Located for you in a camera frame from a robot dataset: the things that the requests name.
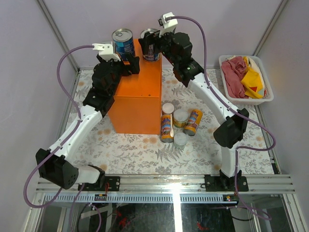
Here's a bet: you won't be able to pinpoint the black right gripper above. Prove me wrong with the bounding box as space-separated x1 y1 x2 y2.
138 27 178 68

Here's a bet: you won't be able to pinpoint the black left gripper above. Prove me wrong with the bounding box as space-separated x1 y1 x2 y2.
97 52 139 96

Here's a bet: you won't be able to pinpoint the blue tin can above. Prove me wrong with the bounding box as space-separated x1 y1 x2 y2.
140 28 160 62
112 29 135 61

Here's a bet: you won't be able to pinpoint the orange wooden box shelf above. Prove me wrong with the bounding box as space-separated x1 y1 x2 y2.
108 39 162 135

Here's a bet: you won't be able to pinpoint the yellow porridge can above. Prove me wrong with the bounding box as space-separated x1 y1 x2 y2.
183 109 203 136

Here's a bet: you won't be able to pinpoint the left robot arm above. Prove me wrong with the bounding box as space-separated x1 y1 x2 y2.
36 53 140 191

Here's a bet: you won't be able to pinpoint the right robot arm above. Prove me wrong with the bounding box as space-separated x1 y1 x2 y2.
139 31 249 191

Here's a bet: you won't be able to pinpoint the rear can white lid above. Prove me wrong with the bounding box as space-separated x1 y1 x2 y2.
162 102 175 115

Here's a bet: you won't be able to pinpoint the upright yellow can white lid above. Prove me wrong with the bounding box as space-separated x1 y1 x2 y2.
173 109 189 128

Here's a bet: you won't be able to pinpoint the lying yellow can with spoon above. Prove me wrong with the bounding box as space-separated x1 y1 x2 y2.
160 114 173 143

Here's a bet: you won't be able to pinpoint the pink cloth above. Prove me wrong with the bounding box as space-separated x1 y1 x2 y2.
221 56 248 99

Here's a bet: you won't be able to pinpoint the white plastic basket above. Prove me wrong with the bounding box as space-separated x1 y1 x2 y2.
219 55 274 105

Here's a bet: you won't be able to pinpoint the yellow cloth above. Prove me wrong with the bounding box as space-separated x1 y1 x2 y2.
240 56 265 99

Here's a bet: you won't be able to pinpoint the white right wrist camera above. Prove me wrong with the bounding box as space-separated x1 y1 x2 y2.
158 12 178 37

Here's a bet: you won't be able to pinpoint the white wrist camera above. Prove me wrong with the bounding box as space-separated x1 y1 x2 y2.
92 41 121 61
158 12 178 37

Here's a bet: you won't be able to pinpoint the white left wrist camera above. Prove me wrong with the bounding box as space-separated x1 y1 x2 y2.
92 41 121 61

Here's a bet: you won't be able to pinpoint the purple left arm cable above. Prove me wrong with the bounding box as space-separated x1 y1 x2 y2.
23 45 95 209

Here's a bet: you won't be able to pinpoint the aluminium mounting rail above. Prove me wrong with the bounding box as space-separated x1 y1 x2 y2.
36 174 296 194

